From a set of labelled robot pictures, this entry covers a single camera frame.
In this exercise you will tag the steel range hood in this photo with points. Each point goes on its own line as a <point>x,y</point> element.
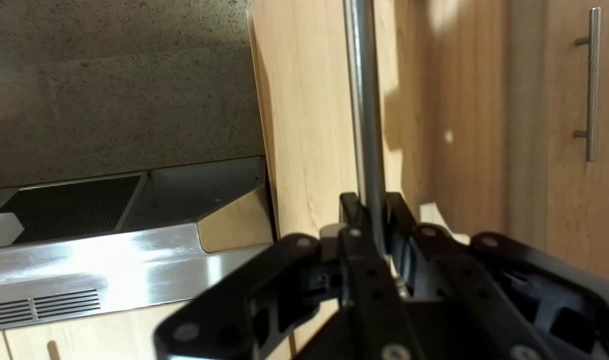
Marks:
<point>116,260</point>

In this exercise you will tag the wooden overhead cabinet body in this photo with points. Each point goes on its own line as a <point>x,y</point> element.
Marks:
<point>524,100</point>

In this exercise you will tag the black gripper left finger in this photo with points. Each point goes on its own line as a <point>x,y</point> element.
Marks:
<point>264,300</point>

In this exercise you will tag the small wooden cabinet door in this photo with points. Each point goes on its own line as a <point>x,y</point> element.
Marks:
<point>116,336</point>

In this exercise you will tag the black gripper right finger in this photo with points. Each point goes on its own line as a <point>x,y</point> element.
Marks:
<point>516,292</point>

